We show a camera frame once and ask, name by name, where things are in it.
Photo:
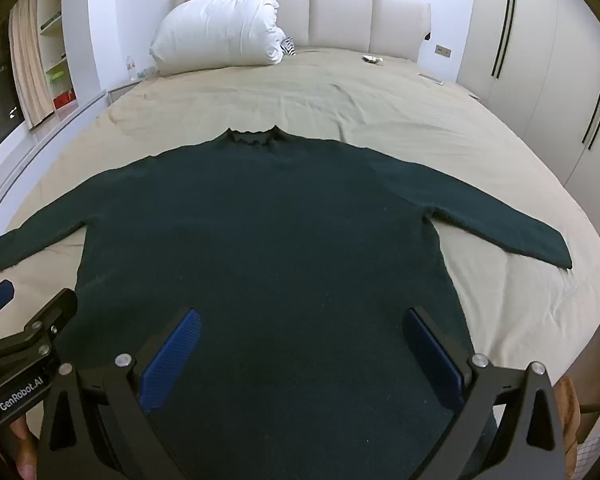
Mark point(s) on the dark green sweater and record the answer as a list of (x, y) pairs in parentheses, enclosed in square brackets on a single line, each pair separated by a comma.
[(280, 260)]

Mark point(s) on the small white item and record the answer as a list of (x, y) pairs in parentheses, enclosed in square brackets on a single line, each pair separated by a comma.
[(371, 59)]

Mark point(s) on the white window bench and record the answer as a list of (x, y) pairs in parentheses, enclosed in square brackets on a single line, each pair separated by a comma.
[(35, 150)]

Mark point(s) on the black white striped cloth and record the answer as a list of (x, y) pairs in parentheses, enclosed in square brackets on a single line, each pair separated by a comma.
[(288, 47)]

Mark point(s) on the beige curtain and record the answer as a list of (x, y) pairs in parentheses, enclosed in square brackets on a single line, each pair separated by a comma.
[(29, 60)]

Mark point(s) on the white wardrobe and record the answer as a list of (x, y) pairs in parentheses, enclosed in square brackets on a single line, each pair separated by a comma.
[(545, 60)]

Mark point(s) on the flat white item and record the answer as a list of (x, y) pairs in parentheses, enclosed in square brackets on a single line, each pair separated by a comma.
[(431, 78)]

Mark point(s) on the beige padded headboard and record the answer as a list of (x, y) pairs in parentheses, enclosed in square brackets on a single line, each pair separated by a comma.
[(340, 15)]

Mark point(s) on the bed with beige sheet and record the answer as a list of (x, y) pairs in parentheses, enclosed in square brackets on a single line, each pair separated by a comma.
[(380, 110)]

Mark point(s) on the white wall shelf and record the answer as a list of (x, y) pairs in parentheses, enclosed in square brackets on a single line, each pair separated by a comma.
[(55, 20)]

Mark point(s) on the red box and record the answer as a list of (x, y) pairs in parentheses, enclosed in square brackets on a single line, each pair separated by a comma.
[(64, 100)]

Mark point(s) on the green item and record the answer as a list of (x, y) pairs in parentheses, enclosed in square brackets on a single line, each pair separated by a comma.
[(57, 75)]

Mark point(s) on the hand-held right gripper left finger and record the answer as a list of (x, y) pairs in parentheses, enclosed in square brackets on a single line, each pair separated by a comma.
[(172, 360)]

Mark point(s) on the wall socket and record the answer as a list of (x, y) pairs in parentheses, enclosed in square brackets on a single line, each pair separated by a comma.
[(443, 51)]

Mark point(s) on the clear water bottle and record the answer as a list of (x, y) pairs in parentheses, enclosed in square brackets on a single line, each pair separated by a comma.
[(130, 69)]

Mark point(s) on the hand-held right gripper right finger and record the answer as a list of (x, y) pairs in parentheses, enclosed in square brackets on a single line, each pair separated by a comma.
[(435, 360)]

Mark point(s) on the white pillow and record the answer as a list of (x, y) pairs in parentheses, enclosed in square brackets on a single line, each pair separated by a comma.
[(215, 30)]

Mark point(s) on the person's left hand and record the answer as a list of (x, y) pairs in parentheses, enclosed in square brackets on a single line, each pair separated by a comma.
[(24, 452)]

